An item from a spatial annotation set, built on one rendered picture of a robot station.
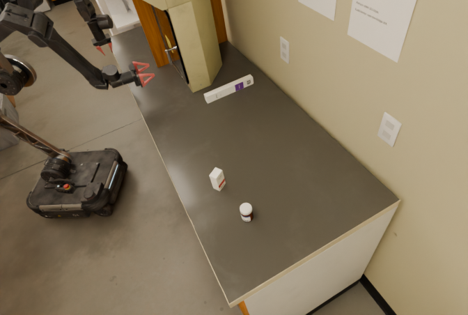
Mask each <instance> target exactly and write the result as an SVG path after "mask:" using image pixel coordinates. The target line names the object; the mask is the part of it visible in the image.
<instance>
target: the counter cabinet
mask: <svg viewBox="0 0 468 315"><path fill-rule="evenodd" d="M397 207H398V206H396V207H395V208H393V209H392V210H390V211H389V212H387V213H385V214H383V215H382V216H380V217H379V218H377V219H376V220H374V221H372V222H371V223H369V224H367V225H366V226H364V227H362V228H361V229H359V230H358V231H355V232H354V233H353V234H351V235H349V236H348V237H346V238H344V239H343V240H341V241H340V242H338V243H336V244H335V245H333V246H331V247H330V248H328V249H326V250H325V251H323V252H322V253H320V254H319V255H317V256H315V257H313V258H312V259H310V260H309V261H307V262H306V263H303V264H302V265H301V266H299V267H297V268H296V269H294V270H292V271H291V272H289V273H288V274H286V275H284V276H283V277H281V278H279V279H278V280H276V281H275V282H272V283H271V284H270V285H268V286H266V287H265V288H263V289H261V290H259V291H258V292H257V293H255V294H253V295H251V296H250V297H248V298H247V299H245V300H243V301H242V302H240V303H238V306H239V308H240V310H241V312H242V315H312V314H313V313H314V312H316V311H318V310H319V309H320V308H322V307H324V306H325V305H327V304H328V303H330V302H331V301H332V300H334V299H336V298H337V297H339V296H340V295H342V294H343V293H345V292H346V291H348V290H349V289H351V288H352V287H353V286H355V285H357V284H358V283H359V280H360V279H361V276H362V275H363V273H364V271H365V269H366V267H367V265H368V263H369V261H370V259H371V257H372V255H373V253H374V251H375V249H376V247H377V246H378V244H379V242H380V240H381V238H382V236H383V234H384V232H385V230H386V228H387V227H388V225H389V223H390V221H391V218H392V217H393V214H394V213H395V211H396V209H397Z"/></svg>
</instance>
